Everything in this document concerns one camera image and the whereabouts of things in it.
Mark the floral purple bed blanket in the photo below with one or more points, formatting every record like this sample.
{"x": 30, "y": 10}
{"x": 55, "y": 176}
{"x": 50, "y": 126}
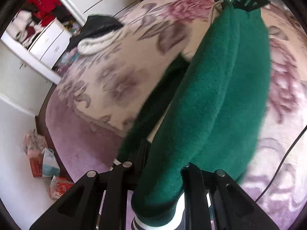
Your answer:
{"x": 100, "y": 96}

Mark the red hanging clothes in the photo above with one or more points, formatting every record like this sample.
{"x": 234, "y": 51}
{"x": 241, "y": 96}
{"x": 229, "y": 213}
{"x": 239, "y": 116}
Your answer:
{"x": 44, "y": 9}

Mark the green white varsity jacket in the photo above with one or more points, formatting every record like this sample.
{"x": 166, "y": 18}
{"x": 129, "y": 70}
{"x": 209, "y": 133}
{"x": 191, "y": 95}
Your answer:
{"x": 207, "y": 111}

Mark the black and white garment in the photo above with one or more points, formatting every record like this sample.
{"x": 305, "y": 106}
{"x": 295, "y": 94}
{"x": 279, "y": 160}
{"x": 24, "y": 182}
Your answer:
{"x": 97, "y": 34}

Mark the paper bags on floor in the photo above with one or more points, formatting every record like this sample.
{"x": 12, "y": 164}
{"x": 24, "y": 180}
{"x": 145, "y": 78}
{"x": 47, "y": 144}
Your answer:
{"x": 43, "y": 163}

